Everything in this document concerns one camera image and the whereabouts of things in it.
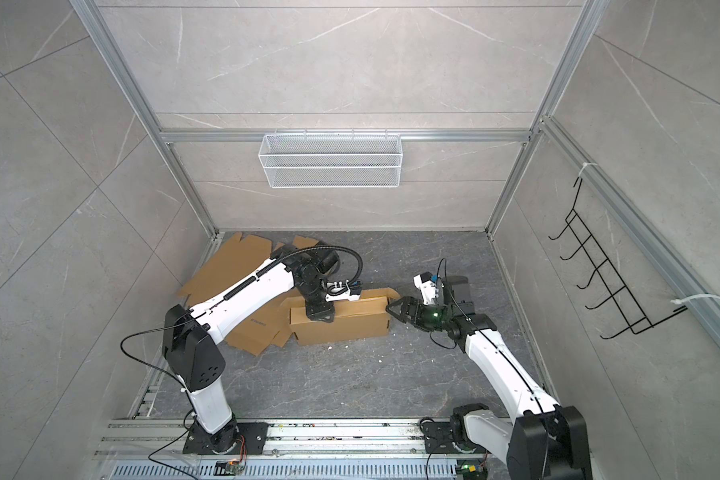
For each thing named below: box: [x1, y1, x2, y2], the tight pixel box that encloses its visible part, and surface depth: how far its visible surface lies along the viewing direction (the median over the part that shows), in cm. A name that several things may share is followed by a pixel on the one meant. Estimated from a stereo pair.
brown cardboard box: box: [280, 287, 401, 346], surface depth 81 cm
